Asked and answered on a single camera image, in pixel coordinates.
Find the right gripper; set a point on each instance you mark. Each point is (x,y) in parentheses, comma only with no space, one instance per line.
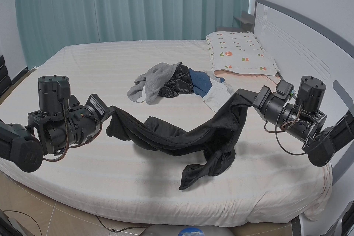
(279,113)

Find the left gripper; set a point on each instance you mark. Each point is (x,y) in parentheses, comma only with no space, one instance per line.
(72,132)

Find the black T-shirt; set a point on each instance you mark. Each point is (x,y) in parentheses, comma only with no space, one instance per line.
(193,140)

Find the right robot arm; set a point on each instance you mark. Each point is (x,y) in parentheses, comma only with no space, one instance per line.
(312,93)

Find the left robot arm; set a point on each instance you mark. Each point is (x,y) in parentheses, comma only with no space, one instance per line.
(52,93)

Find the bed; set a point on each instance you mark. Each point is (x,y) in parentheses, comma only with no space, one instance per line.
(110,63)

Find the pile of clothes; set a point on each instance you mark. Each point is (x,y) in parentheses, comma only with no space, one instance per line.
(157,77)

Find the white printed pillow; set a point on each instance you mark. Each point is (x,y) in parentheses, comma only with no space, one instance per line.
(237,49)

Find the grey bedside table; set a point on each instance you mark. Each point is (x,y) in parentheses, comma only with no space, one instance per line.
(244,22)

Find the black chest of drawers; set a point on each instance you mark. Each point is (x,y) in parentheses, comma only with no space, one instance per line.
(4,77)

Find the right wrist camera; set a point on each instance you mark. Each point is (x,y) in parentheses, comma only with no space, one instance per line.
(284,89)

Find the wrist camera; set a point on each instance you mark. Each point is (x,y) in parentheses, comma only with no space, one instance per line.
(284,89)
(74,101)

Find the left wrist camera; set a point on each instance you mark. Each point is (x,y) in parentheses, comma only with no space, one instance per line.
(74,101)

